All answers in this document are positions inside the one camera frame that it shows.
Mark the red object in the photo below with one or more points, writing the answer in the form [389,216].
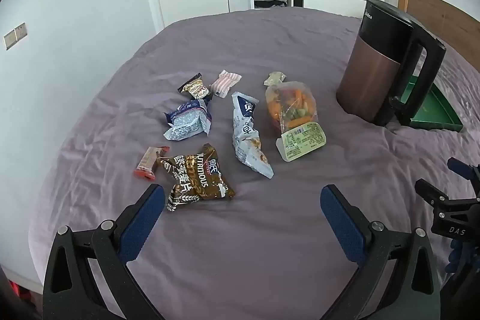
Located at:
[20,295]

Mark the long white blue snack packet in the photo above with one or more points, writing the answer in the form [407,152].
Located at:
[247,140]

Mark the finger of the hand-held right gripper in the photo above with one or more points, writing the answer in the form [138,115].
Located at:
[431,192]
[463,168]

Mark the blue and white snack packet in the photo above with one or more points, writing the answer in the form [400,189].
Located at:
[187,119]

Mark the small red snack bar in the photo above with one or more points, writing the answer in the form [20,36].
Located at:
[148,162]

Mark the pink striped snack packet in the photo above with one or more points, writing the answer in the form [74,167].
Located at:
[225,84]

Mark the wooden headboard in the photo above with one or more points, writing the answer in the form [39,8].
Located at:
[442,16]

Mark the clear bag of dried vegetables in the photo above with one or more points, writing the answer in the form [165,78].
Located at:
[288,106]

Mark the green tray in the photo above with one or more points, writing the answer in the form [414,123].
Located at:
[435,110]

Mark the brown and black electric kettle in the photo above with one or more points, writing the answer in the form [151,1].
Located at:
[367,72]

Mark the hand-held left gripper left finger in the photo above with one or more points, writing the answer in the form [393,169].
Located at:
[142,222]

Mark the small brown cream snack packet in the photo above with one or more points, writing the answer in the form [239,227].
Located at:
[197,89]

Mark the brown cereal snack packet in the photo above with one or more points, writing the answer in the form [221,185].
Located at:
[202,177]

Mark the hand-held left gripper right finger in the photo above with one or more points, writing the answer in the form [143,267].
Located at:
[343,226]

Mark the gold wall switch panel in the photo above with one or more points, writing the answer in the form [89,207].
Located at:
[15,36]

